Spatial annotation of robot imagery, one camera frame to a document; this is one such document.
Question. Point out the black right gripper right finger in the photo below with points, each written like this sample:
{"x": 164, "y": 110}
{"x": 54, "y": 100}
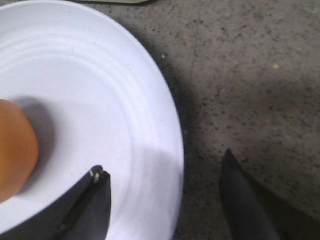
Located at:
{"x": 245, "y": 215}

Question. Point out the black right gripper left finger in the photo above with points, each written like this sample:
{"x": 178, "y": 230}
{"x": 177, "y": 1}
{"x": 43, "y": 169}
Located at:
{"x": 82, "y": 213}

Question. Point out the orange fruit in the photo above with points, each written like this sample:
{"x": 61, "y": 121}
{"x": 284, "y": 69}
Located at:
{"x": 19, "y": 149}

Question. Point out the light blue plate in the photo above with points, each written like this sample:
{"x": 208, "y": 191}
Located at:
{"x": 94, "y": 96}

